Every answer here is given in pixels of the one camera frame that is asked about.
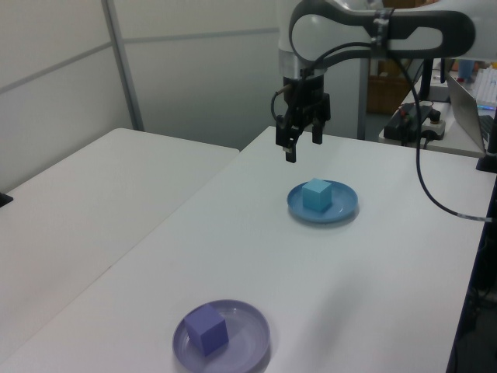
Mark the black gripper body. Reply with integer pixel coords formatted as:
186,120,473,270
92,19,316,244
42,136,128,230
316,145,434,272
282,75,325,118

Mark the cyan foam cube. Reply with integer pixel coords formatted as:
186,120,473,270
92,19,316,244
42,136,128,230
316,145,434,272
301,177,333,213

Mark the purple foam cube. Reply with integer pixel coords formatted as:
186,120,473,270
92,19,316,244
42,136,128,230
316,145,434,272
183,303,229,357

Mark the brown cardboard box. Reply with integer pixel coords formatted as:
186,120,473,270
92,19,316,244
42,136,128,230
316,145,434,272
367,58,425,116

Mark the black power box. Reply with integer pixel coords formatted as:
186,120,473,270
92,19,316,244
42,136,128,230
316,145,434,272
383,102,446,144

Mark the blue plate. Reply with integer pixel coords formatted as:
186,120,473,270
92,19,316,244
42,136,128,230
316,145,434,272
287,180,359,226

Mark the silver laptop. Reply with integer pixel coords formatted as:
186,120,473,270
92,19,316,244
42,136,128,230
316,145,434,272
444,71,497,153

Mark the purple plate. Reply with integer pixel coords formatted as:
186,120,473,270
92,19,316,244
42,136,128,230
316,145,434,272
172,298,271,372

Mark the thin black looped cable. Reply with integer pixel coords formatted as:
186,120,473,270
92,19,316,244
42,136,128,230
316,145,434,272
270,85,292,130

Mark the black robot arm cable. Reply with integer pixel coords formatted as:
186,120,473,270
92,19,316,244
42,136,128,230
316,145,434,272
301,7,496,224

